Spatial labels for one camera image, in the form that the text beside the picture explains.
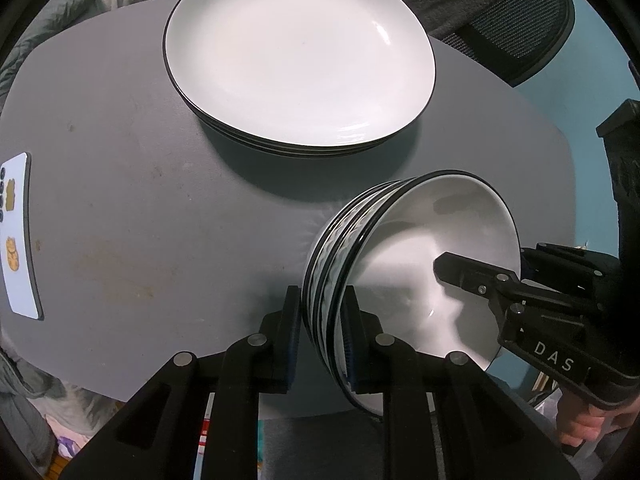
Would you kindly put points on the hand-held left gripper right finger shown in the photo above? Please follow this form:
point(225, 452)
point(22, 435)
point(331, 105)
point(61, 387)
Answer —
point(351, 360)

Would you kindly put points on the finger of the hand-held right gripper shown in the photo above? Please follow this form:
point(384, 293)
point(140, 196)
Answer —
point(565, 265)
point(470, 272)

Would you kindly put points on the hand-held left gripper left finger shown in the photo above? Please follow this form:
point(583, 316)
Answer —
point(295, 355)

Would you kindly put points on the white bowl with black rim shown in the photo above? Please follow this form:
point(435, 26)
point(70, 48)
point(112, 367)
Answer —
point(315, 270)
point(425, 240)
point(336, 265)

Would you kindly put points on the white plate with black rim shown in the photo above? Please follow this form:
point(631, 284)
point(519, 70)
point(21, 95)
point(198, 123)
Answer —
point(300, 156)
point(300, 149)
point(300, 55)

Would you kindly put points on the person's right hand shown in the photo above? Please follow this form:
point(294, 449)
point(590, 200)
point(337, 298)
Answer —
point(580, 420)

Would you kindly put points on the curved wooden chair back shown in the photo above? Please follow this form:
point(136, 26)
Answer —
point(542, 385)

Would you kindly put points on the red and white box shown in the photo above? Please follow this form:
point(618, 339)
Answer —
point(204, 430)

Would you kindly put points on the grey bed sheet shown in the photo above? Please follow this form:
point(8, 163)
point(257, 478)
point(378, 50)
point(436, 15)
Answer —
point(75, 410)

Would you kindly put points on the black mesh office chair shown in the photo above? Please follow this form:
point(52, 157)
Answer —
point(525, 25)

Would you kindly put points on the grey patterned quilt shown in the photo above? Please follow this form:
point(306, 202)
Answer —
point(25, 385)

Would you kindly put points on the white phone with stickers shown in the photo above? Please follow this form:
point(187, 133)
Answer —
point(17, 240)

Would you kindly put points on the grey duvet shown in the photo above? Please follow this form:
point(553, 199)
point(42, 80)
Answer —
point(55, 25)

